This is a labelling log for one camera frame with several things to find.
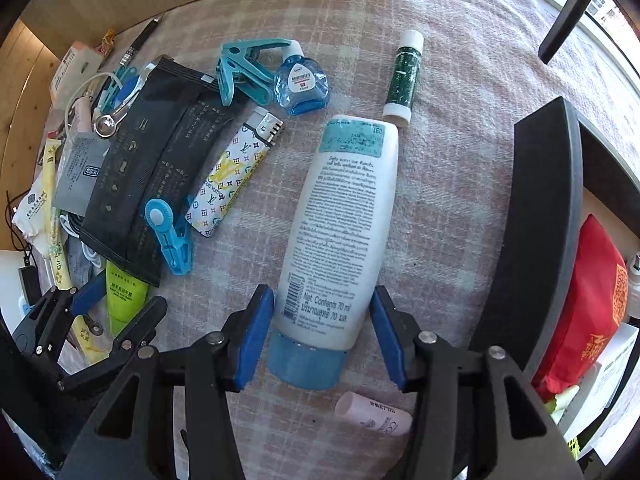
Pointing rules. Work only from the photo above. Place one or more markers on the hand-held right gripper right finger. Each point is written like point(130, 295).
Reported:
point(387, 335)

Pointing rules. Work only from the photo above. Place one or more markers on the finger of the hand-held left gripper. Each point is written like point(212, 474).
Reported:
point(142, 322)
point(90, 294)

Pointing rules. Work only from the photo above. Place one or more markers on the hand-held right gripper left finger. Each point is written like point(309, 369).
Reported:
point(255, 335)

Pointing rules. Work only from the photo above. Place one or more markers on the lime green tube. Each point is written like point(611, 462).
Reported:
point(125, 300)

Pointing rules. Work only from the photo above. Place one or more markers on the small pink bottle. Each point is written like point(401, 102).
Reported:
point(370, 410)

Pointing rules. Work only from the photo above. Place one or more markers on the blue clothespin white disc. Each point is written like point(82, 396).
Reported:
point(170, 240)

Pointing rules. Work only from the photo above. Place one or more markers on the white lotion bottle blue cap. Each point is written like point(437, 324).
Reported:
point(335, 240)

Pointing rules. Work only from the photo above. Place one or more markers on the long yellow patterned packet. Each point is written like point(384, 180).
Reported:
point(51, 185)

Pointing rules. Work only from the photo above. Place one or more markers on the grey packet blue logo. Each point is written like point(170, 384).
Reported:
point(80, 170)

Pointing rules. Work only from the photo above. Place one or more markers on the black foil packet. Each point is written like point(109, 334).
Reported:
point(145, 170)

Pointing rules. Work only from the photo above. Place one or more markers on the white patterned lighter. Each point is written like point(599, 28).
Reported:
point(225, 185)

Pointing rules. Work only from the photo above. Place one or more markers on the silver metal hole punch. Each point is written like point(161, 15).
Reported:
point(106, 125)

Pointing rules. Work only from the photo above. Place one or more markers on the light green cleaning cloth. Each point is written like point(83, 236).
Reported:
point(562, 402)

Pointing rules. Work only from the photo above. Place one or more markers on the black storage tray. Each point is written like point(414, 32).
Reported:
point(540, 220)

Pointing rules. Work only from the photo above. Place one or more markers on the red fabric bag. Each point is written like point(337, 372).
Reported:
point(590, 300)

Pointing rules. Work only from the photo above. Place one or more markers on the blue eye drop bottle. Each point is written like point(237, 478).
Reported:
point(300, 87)

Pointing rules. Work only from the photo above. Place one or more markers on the green glitter tube white caps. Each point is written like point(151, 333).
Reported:
point(402, 80)

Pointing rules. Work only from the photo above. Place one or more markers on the dark grey packet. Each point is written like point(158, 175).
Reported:
point(80, 260)

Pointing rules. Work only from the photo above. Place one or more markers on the white wet wipe packet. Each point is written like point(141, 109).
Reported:
point(32, 210)

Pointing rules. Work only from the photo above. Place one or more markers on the teal clothespin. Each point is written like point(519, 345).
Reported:
point(107, 95)
point(240, 67)

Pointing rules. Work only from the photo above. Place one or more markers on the blue oval case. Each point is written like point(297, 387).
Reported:
point(131, 87)

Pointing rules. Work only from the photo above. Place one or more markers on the pine plank panel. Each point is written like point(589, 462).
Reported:
point(25, 85)

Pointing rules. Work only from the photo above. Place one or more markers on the small cardboard box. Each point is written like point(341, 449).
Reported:
point(70, 67)

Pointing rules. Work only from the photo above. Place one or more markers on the small candy wrapper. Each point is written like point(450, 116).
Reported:
point(105, 42)

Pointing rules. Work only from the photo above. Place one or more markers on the black pen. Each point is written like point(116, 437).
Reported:
point(141, 37)

